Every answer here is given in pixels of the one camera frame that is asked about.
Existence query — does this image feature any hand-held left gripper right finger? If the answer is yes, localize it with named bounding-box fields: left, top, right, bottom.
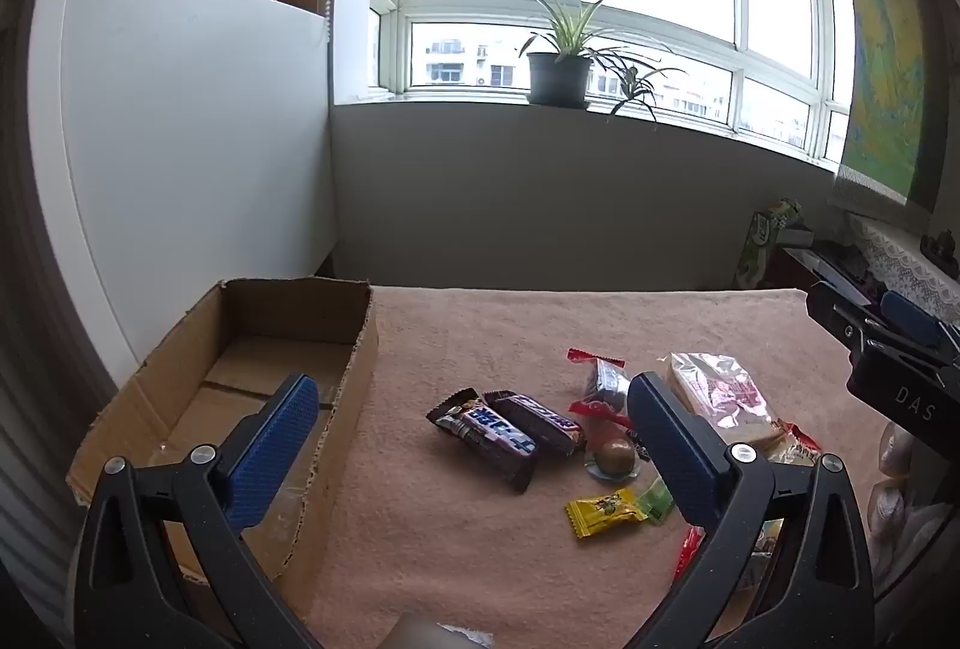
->
left=627, top=371, right=878, bottom=649

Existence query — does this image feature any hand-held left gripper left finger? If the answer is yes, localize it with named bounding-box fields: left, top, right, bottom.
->
left=71, top=373, right=323, bottom=649

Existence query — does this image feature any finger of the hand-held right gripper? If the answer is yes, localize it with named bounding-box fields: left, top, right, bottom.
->
left=805, top=280, right=890, bottom=359
left=877, top=290, right=960, bottom=361

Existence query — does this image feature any round brown candy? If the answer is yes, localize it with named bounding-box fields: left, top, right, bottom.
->
left=585, top=437, right=640, bottom=485

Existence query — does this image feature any green candy packet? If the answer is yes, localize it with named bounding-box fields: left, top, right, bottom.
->
left=637, top=476, right=677, bottom=524

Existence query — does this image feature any pink sausage stick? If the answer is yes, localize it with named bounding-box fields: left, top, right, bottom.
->
left=586, top=416, right=632, bottom=451

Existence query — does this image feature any clear sandwich bread packet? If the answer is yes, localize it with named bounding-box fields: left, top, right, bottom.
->
left=658, top=352, right=822, bottom=464

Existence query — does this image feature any brownie packet with red ends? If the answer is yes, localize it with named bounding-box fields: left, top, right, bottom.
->
left=566, top=347, right=632, bottom=426

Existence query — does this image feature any yellow candy packet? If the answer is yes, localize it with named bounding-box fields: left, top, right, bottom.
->
left=564, top=488, right=650, bottom=540

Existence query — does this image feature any red candy packet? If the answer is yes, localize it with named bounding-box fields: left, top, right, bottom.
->
left=673, top=527, right=706, bottom=582

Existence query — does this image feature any brown chocolate bar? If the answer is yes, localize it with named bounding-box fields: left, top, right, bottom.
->
left=481, top=390, right=587, bottom=459

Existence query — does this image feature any cardboard box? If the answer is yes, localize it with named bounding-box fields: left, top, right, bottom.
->
left=66, top=277, right=380, bottom=620

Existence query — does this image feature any chocolate bar with silver end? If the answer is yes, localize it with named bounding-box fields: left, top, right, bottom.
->
left=427, top=388, right=541, bottom=494

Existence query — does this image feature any person's right hand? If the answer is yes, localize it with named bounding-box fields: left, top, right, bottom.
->
left=866, top=420, right=950, bottom=590

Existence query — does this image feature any dark side table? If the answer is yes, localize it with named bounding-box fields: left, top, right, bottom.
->
left=780, top=240, right=878, bottom=305

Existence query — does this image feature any white lace cloth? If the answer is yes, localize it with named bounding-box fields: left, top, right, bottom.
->
left=847, top=210, right=960, bottom=320

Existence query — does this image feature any green tissue box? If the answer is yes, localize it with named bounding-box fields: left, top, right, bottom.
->
left=739, top=199, right=803, bottom=290

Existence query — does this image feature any pink blanket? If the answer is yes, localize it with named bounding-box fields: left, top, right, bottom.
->
left=300, top=285, right=901, bottom=649

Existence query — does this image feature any white cabinet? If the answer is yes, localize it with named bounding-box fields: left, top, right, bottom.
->
left=30, top=0, right=335, bottom=387

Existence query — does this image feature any spider plant in grey pot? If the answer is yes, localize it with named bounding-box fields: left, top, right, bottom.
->
left=517, top=0, right=623, bottom=110

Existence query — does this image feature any wall map poster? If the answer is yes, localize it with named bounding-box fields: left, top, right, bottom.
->
left=829, top=0, right=953, bottom=207

